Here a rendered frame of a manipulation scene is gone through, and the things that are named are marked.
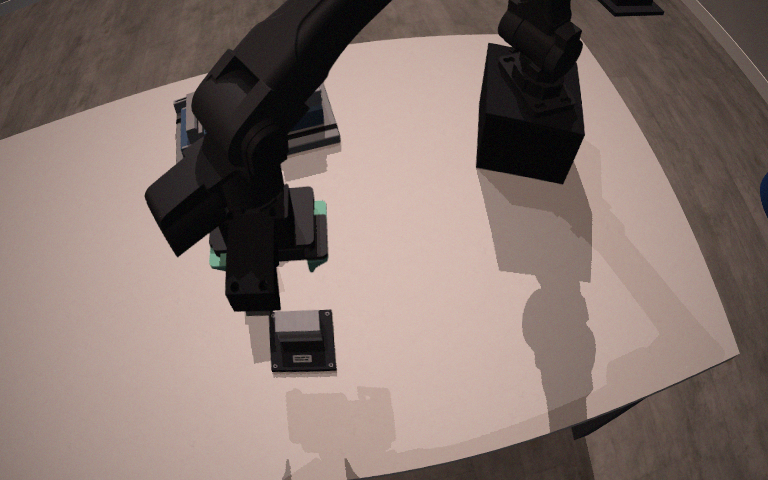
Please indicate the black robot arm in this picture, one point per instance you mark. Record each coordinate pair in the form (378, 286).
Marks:
(292, 51)

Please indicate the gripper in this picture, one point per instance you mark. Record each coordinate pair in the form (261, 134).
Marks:
(311, 240)

